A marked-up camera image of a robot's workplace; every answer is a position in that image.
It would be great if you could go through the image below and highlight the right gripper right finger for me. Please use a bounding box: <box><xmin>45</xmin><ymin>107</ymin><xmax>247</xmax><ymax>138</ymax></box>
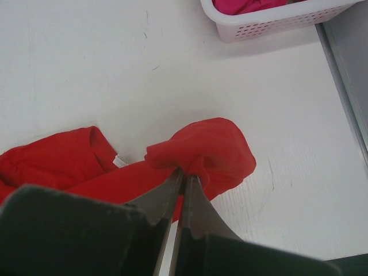
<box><xmin>172</xmin><ymin>175</ymin><xmax>341</xmax><ymax>275</ymax></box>

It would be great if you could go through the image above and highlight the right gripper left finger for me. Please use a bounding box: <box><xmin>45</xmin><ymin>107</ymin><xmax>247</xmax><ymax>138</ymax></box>
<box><xmin>1</xmin><ymin>169</ymin><xmax>183</xmax><ymax>275</ymax></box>

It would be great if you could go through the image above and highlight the red t shirt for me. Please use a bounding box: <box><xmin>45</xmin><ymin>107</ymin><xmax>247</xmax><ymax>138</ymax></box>
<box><xmin>1</xmin><ymin>117</ymin><xmax>256</xmax><ymax>204</ymax></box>

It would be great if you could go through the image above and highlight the pink t shirt in basket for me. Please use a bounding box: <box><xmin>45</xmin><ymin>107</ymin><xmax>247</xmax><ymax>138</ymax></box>
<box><xmin>212</xmin><ymin>0</ymin><xmax>287</xmax><ymax>16</ymax></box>

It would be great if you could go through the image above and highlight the white plastic basket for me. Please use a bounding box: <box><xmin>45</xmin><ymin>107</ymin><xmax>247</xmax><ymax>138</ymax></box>
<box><xmin>201</xmin><ymin>0</ymin><xmax>357</xmax><ymax>43</ymax></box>

